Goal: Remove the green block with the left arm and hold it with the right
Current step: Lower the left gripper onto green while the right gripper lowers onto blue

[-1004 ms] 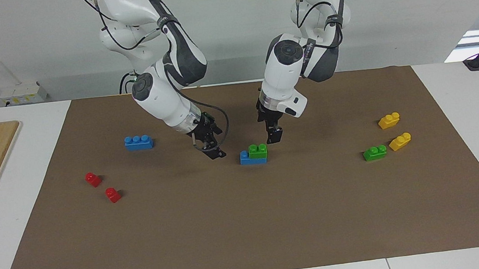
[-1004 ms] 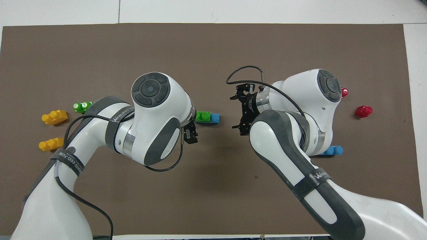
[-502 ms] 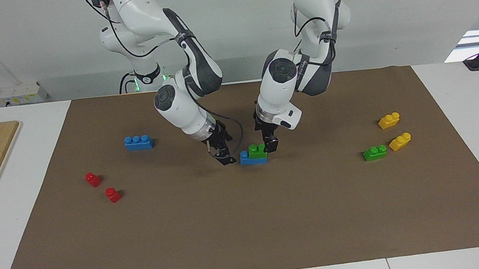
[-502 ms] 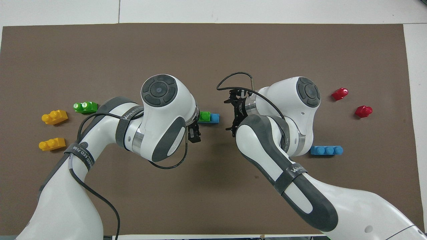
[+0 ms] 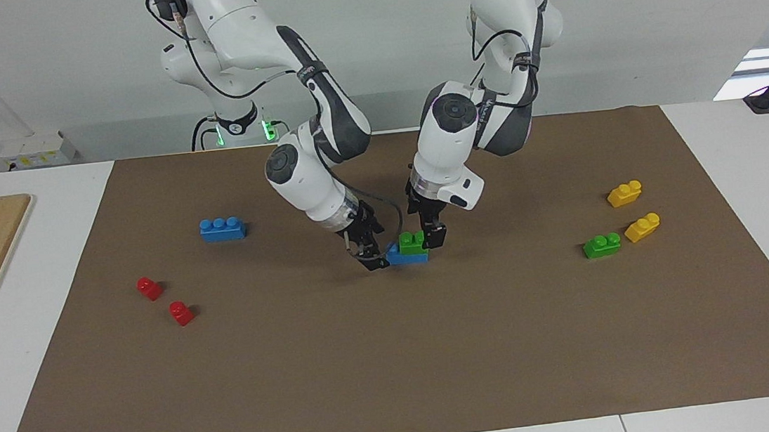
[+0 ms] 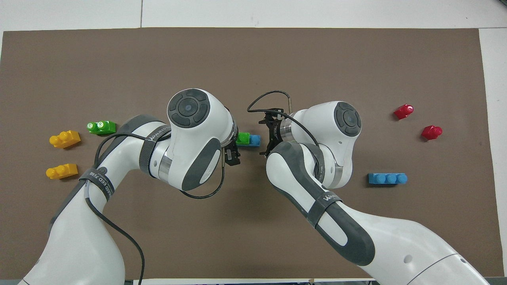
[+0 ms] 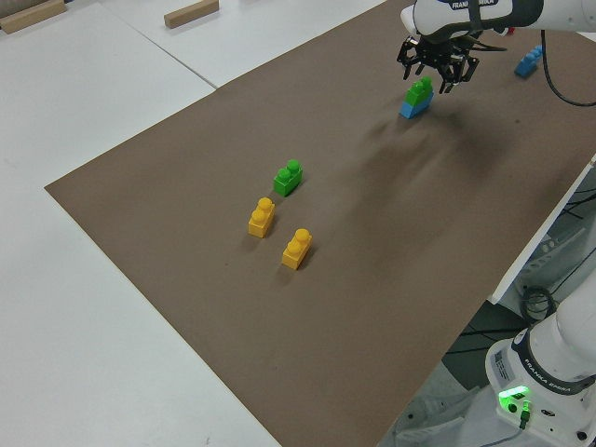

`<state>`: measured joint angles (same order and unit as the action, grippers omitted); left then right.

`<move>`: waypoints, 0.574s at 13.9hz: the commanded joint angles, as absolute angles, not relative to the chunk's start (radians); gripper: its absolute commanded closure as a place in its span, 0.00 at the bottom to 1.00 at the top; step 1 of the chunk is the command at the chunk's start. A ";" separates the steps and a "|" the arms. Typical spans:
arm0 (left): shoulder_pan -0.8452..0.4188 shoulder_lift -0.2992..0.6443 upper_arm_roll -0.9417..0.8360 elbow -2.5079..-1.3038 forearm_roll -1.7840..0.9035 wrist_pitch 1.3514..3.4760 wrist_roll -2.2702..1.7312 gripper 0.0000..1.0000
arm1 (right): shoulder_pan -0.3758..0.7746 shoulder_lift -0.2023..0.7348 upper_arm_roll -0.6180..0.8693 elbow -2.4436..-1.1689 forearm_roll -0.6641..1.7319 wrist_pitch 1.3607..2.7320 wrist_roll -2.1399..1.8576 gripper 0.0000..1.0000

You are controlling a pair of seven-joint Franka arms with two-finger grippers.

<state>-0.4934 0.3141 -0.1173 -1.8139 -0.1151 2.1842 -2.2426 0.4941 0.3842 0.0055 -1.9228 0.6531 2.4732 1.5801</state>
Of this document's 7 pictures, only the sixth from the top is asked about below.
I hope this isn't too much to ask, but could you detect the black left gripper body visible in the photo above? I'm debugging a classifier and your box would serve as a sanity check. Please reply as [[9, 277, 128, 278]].
[[223, 137, 241, 166]]

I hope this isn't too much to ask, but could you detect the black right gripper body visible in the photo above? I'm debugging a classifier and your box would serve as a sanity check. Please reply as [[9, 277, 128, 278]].
[[265, 109, 284, 155]]

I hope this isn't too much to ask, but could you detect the red one-stud block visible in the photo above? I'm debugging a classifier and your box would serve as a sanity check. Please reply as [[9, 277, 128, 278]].
[[394, 104, 414, 120], [421, 125, 443, 140]]

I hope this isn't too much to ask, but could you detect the yellow two-stud block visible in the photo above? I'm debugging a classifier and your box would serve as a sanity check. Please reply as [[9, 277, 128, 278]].
[[46, 163, 78, 180], [49, 130, 81, 149]]

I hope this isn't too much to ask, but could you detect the brown table mat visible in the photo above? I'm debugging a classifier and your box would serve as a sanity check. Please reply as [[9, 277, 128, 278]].
[[0, 27, 504, 279]]

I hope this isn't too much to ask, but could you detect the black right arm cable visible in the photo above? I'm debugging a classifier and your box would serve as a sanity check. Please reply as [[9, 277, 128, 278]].
[[247, 90, 319, 149]]

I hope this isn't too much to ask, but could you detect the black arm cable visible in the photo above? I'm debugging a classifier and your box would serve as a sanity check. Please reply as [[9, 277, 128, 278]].
[[85, 133, 225, 285], [247, 90, 319, 149]]

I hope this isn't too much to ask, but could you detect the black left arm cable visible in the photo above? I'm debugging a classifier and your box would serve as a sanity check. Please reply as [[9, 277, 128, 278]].
[[85, 133, 225, 285]]

